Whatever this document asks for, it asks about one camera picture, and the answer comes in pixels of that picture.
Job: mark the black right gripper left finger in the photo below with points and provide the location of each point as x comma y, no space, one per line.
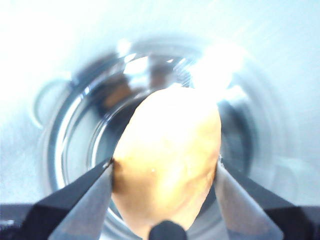
62,212

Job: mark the brown potato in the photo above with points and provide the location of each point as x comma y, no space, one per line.
170,150

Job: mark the pale green electric steamer pot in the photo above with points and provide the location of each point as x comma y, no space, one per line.
75,140

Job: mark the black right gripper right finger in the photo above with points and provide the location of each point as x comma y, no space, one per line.
250,212

